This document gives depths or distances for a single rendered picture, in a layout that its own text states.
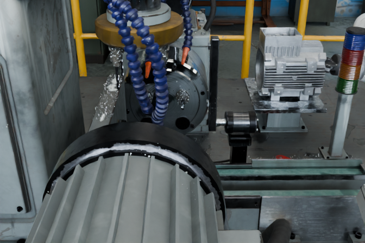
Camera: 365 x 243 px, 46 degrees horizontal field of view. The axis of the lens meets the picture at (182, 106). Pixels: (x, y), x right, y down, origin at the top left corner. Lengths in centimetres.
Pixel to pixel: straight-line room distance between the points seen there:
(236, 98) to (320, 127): 36
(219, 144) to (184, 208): 111
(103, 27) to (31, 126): 23
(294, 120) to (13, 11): 109
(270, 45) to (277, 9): 473
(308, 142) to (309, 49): 32
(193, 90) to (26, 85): 53
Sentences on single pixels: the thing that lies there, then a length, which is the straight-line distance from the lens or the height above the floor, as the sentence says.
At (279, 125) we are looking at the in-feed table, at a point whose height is 81.
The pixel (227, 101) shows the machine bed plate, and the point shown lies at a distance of 175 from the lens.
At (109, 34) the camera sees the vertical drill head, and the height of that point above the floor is 132.
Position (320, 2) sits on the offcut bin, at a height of 30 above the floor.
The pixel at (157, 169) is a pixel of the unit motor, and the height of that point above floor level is 135.
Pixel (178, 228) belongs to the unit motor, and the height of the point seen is 135.
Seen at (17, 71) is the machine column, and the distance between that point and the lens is 79.
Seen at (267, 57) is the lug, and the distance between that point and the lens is 143.
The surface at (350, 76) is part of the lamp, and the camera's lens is 133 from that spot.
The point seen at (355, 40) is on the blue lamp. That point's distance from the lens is 130.
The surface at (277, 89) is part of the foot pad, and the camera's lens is 146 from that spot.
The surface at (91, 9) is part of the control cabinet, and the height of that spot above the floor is 56.
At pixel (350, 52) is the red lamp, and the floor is 116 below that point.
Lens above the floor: 157
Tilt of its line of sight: 27 degrees down
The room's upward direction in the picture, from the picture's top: straight up
